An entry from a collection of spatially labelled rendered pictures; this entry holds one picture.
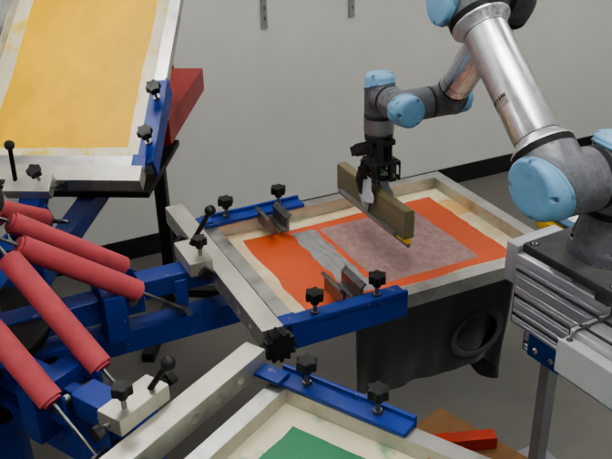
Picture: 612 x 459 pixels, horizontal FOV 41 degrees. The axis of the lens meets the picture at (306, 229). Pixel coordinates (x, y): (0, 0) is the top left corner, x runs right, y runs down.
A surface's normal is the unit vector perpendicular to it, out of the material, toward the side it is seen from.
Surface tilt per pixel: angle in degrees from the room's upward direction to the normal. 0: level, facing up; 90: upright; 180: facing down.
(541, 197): 95
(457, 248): 0
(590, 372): 90
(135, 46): 32
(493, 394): 0
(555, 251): 0
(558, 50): 90
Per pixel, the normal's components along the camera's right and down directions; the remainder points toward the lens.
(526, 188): -0.87, 0.32
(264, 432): -0.02, -0.89
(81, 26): -0.06, -0.51
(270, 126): 0.44, 0.40
